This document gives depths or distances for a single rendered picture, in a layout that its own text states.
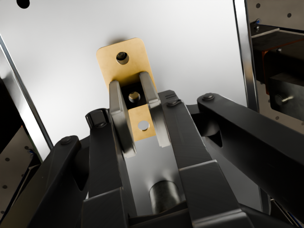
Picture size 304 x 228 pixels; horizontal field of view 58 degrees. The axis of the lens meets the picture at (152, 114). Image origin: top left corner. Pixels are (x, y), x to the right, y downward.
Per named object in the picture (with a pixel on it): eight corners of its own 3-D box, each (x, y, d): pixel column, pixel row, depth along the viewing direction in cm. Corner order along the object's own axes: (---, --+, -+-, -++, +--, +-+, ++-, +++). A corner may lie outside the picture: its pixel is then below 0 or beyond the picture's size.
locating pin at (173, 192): (178, 191, 32) (193, 235, 26) (151, 198, 32) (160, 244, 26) (171, 168, 31) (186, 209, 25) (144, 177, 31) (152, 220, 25)
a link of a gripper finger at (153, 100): (146, 102, 15) (159, 98, 15) (138, 73, 21) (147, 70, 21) (160, 149, 16) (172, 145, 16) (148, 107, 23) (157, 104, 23)
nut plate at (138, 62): (167, 130, 24) (170, 135, 23) (126, 142, 24) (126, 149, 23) (141, 35, 21) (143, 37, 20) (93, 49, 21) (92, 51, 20)
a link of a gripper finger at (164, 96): (167, 123, 14) (225, 106, 14) (155, 92, 18) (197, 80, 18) (174, 148, 14) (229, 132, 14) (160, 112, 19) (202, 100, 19)
